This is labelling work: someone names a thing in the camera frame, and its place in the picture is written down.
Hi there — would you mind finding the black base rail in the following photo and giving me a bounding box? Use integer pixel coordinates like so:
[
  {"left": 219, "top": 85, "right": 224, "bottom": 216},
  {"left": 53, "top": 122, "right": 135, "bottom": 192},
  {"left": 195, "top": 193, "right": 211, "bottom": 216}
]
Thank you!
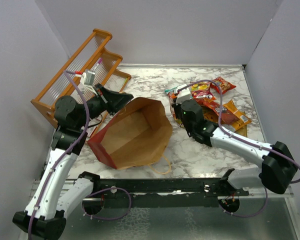
[{"left": 79, "top": 170, "right": 251, "bottom": 208}]

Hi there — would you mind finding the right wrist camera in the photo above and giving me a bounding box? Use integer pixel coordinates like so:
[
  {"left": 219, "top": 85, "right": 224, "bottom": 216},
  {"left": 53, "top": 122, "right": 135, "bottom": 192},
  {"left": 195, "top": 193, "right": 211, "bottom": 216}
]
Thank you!
[{"left": 175, "top": 84, "right": 192, "bottom": 105}]

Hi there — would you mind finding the teal Fox's candy bag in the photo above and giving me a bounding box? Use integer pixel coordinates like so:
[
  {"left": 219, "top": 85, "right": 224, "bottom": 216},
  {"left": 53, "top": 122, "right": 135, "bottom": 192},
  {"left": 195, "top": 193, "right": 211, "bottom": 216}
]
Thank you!
[{"left": 164, "top": 87, "right": 178, "bottom": 95}]

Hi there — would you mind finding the pink marker pen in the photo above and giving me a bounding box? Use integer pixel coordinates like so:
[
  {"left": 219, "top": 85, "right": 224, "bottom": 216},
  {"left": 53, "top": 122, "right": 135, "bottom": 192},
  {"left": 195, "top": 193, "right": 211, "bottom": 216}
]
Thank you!
[{"left": 91, "top": 57, "right": 103, "bottom": 72}]

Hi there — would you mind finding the yellow red chips bag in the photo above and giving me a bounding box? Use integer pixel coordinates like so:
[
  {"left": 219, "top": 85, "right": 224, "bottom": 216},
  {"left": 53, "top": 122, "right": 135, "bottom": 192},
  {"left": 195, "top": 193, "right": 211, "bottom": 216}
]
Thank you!
[{"left": 167, "top": 91, "right": 177, "bottom": 104}]

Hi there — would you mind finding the orange Fox's fruits candy bag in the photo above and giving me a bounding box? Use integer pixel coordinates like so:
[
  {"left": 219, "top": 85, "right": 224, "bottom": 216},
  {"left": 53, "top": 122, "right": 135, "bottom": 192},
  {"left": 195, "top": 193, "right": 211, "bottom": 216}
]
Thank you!
[{"left": 191, "top": 82, "right": 216, "bottom": 100}]

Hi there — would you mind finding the red snack packet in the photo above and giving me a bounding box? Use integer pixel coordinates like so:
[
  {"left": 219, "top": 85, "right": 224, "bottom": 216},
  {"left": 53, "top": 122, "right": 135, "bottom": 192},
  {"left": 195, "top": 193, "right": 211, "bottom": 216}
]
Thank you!
[{"left": 210, "top": 76, "right": 236, "bottom": 95}]

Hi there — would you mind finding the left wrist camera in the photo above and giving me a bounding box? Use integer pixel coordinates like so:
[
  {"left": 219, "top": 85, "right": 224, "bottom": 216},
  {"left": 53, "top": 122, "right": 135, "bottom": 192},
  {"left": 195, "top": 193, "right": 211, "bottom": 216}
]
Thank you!
[{"left": 74, "top": 69, "right": 96, "bottom": 94}]

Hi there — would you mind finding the orange Nutter snack bag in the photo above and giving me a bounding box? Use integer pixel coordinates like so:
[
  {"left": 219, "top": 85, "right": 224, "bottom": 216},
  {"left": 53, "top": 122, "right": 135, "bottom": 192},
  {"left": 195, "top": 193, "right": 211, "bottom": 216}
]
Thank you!
[{"left": 202, "top": 99, "right": 252, "bottom": 132}]

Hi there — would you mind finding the wooden tiered rack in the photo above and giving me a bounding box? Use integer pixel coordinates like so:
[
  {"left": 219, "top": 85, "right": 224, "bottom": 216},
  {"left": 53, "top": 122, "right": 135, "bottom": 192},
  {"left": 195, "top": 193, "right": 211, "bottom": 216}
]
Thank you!
[{"left": 30, "top": 28, "right": 132, "bottom": 137}]

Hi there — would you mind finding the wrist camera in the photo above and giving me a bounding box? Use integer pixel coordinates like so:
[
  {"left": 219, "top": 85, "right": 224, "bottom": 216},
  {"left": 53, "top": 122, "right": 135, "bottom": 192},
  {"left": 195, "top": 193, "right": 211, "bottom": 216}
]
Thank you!
[
  {"left": 74, "top": 69, "right": 96, "bottom": 94},
  {"left": 175, "top": 84, "right": 192, "bottom": 105}
]

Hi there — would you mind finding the red Doritos chips bag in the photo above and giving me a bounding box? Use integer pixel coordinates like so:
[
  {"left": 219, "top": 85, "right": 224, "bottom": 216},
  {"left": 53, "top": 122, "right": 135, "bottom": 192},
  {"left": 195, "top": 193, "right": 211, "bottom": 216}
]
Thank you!
[{"left": 196, "top": 98, "right": 239, "bottom": 125}]

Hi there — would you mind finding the red paper bag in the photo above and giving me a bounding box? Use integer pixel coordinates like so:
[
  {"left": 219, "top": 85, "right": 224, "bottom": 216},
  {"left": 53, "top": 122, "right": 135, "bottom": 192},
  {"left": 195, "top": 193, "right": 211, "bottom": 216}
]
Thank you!
[{"left": 87, "top": 97, "right": 173, "bottom": 170}]

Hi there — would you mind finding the gold crispy chips bag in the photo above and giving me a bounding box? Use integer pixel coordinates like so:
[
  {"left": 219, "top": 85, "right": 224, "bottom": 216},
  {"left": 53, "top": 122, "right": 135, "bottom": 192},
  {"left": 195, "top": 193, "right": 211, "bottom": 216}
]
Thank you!
[{"left": 228, "top": 125, "right": 248, "bottom": 137}]

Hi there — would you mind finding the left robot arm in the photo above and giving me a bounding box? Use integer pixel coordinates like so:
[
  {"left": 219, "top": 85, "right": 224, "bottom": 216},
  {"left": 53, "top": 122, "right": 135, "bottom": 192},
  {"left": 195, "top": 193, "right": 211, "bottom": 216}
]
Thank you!
[{"left": 12, "top": 84, "right": 134, "bottom": 240}]

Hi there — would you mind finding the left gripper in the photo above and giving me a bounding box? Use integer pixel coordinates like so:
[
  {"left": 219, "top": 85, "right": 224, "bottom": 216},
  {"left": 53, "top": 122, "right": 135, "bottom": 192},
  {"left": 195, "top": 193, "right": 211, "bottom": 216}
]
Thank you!
[{"left": 75, "top": 83, "right": 134, "bottom": 129}]

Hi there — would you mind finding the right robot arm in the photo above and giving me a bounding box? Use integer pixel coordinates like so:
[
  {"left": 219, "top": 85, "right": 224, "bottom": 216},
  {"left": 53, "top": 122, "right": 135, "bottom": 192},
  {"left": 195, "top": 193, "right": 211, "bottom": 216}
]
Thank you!
[{"left": 171, "top": 99, "right": 298, "bottom": 196}]

